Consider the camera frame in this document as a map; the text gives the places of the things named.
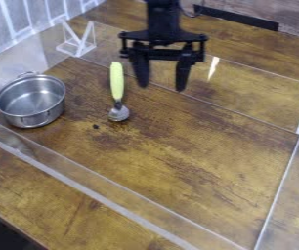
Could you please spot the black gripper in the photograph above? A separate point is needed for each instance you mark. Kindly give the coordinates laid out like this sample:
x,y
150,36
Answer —
x,y
139,48

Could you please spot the green handled metal spoon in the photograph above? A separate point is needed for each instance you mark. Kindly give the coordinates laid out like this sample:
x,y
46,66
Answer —
x,y
118,112

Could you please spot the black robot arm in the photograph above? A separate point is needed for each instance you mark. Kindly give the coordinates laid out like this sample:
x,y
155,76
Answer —
x,y
163,20

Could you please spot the black strip on table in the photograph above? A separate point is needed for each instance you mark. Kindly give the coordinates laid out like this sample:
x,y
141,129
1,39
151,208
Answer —
x,y
229,16

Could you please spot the small steel pot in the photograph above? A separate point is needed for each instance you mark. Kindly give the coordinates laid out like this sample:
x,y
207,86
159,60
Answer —
x,y
31,100

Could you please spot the clear acrylic barrier front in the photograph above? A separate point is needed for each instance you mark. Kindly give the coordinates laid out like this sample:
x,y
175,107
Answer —
x,y
179,230

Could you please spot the clear acrylic triangle bracket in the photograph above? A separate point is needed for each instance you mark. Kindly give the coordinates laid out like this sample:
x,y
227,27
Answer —
x,y
75,46

